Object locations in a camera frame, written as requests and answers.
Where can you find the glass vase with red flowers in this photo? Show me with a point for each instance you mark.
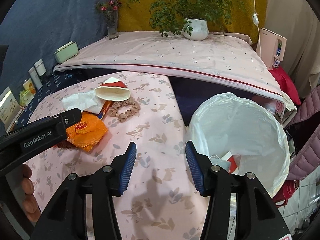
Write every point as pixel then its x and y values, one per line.
pixel 108 9

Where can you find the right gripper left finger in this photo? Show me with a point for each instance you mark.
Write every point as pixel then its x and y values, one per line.
pixel 65 214

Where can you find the pink puffer jacket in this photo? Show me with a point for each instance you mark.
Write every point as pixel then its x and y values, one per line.
pixel 304 130

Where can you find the small red white paper cup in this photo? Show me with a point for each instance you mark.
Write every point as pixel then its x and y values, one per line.
pixel 113 89

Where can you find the red thermos jug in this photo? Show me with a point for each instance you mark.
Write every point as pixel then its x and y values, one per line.
pixel 285 193

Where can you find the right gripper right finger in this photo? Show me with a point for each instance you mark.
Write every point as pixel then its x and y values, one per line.
pixel 257 217

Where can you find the white cosmetic bottle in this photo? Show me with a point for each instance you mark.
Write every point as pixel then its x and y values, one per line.
pixel 40 68

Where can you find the white tape roll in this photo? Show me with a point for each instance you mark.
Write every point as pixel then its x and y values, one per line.
pixel 289 105

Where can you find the white trash bag bin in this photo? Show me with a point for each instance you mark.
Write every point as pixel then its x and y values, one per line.
pixel 227 123

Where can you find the small green item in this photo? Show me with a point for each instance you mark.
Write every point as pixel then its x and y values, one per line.
pixel 25 97

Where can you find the white tissue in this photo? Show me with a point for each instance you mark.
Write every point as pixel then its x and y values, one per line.
pixel 85 101

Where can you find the pink water dispenser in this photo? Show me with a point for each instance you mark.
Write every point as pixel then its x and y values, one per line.
pixel 271 48

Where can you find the pink floral table cloth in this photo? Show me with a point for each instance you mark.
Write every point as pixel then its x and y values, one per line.
pixel 161 201

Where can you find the large red white paper cup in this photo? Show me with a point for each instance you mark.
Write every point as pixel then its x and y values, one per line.
pixel 232 166

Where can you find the pink speckled table cloth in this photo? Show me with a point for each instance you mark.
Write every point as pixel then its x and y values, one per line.
pixel 227 59

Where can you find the brown dotted hair scrunchie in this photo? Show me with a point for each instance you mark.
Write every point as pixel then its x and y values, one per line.
pixel 124 110

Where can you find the green potted plant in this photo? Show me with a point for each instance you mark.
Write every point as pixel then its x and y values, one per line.
pixel 174 16

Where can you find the person's left hand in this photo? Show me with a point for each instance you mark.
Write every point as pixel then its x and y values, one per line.
pixel 29 203

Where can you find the beige curtain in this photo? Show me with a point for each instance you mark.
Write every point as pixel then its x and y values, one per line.
pixel 296 21

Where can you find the small orange box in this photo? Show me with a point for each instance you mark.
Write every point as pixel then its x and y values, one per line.
pixel 28 85

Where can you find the red cloth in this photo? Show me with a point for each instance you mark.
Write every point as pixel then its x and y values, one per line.
pixel 286 84

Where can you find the white framed card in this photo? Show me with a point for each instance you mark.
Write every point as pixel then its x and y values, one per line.
pixel 10 109

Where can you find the orange plastic bag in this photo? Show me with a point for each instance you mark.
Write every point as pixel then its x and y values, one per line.
pixel 88 132

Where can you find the pale green box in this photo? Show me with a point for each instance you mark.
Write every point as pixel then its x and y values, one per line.
pixel 66 52

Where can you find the white knitted sock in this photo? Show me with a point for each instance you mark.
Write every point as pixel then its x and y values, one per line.
pixel 215 160

